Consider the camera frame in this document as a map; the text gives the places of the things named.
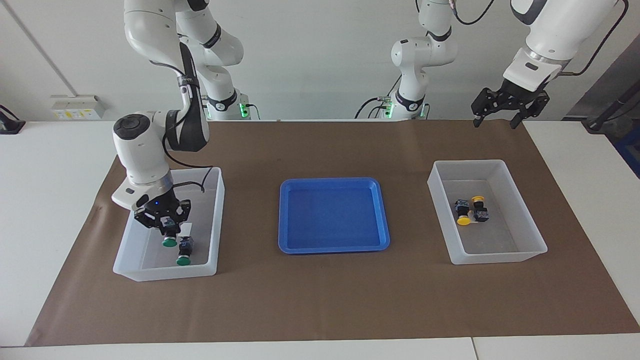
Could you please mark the green push button switch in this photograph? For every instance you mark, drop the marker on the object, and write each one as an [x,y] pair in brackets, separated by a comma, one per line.
[186,246]
[170,243]

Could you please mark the blue plastic tray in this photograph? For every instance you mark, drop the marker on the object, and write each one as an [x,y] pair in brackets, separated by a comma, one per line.
[335,215]

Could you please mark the yellow push button switch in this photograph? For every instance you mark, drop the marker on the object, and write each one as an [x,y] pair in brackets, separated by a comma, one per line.
[481,215]
[464,220]

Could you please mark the dark grey panel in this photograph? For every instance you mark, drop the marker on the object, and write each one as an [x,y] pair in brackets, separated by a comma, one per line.
[620,70]

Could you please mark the translucent white plastic box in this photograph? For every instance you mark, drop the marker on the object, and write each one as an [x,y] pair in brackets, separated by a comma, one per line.
[500,255]
[150,270]

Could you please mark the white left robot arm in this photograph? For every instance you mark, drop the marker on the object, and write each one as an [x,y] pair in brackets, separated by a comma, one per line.
[555,30]

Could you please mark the black desk object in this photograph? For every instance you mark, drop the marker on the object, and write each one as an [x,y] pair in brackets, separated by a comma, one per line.
[10,125]

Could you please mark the blue crate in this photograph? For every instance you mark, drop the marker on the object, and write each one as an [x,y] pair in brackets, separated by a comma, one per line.
[630,152]

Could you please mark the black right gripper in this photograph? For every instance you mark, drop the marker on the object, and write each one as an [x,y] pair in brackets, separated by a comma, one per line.
[160,206]

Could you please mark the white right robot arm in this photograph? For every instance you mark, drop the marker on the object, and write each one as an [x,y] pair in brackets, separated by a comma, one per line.
[140,150]

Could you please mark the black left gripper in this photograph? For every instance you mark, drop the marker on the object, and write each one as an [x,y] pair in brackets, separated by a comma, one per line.
[520,95]

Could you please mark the black stand pole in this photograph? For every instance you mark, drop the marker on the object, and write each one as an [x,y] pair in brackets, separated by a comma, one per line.
[597,125]

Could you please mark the brown paper table mat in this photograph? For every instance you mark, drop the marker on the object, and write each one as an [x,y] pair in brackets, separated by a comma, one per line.
[320,300]

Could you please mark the white wall socket box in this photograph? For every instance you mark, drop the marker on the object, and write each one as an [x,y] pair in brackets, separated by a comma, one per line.
[77,107]

